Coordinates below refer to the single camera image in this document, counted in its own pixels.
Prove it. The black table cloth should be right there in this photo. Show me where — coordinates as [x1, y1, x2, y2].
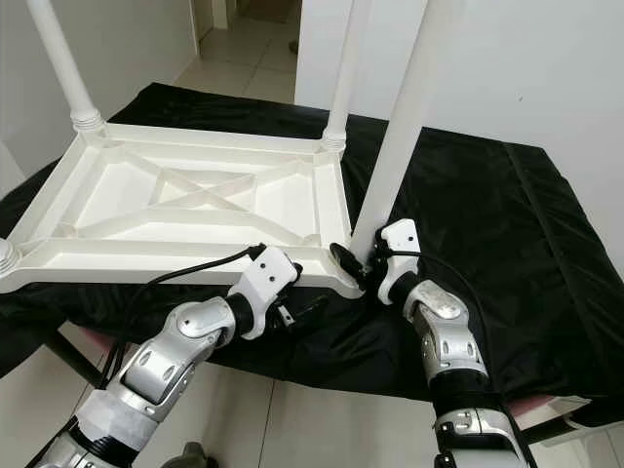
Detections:
[0, 83, 624, 401]

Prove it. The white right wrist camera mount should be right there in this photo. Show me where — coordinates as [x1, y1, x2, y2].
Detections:
[375, 218, 422, 303]

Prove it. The white door frame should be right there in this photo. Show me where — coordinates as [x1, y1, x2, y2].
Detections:
[200, 0, 240, 30]

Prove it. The white plastic table top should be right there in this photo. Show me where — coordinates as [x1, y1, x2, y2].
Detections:
[0, 122, 364, 298]

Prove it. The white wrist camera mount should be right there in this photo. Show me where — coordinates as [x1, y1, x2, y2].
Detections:
[375, 218, 422, 303]
[229, 246, 303, 340]

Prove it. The grey robot foot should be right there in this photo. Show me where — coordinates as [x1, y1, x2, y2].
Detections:
[175, 444, 217, 468]

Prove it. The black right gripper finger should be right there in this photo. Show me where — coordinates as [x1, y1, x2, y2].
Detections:
[329, 242, 367, 282]

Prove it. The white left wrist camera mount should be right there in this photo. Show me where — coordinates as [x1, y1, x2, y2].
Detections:
[229, 246, 303, 340]

